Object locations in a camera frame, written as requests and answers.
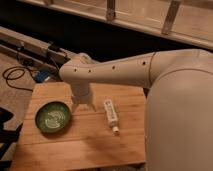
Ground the wooden board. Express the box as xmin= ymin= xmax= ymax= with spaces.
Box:
xmin=10 ymin=82 xmax=145 ymax=171

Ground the green ceramic bowl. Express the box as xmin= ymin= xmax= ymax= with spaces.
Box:
xmin=35 ymin=101 xmax=71 ymax=133

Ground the metal floor rail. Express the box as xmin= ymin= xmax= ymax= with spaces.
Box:
xmin=0 ymin=26 xmax=75 ymax=71

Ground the white plastic bottle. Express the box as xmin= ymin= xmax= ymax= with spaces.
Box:
xmin=104 ymin=99 xmax=120 ymax=135

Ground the black clamp on rail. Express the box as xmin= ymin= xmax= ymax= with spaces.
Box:
xmin=46 ymin=42 xmax=67 ymax=60

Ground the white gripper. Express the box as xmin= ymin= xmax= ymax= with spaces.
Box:
xmin=70 ymin=83 xmax=96 ymax=112

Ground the blue device on floor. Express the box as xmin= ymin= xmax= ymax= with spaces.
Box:
xmin=33 ymin=69 xmax=50 ymax=83

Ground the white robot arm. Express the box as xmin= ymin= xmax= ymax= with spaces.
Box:
xmin=59 ymin=49 xmax=213 ymax=171

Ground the black object at left edge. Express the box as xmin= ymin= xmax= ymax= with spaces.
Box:
xmin=0 ymin=107 xmax=22 ymax=171

